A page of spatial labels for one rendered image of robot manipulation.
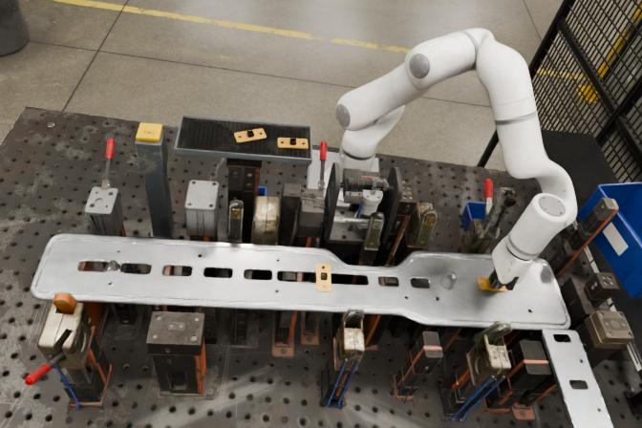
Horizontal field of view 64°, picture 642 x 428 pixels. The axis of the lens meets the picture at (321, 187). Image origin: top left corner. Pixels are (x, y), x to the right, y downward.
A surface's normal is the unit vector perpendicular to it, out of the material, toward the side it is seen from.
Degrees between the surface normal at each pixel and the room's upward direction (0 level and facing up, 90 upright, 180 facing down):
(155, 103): 0
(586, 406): 0
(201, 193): 0
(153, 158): 90
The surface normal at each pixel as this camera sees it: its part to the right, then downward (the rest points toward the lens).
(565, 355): 0.14, -0.66
